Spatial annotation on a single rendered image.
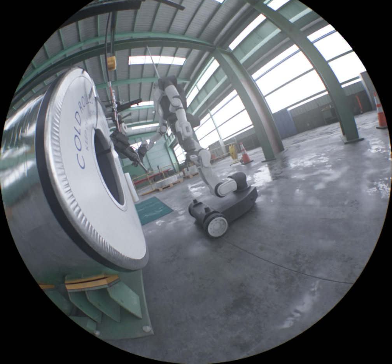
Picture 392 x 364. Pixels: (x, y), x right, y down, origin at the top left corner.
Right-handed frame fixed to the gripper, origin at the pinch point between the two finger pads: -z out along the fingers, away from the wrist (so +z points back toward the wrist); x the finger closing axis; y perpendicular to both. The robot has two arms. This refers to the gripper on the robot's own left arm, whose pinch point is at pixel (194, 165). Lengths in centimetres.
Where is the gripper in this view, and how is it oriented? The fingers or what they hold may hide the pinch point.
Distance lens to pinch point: 88.5
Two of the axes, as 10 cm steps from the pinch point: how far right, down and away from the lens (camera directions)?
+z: -2.6, -9.7, 0.1
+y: 3.1, -0.9, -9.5
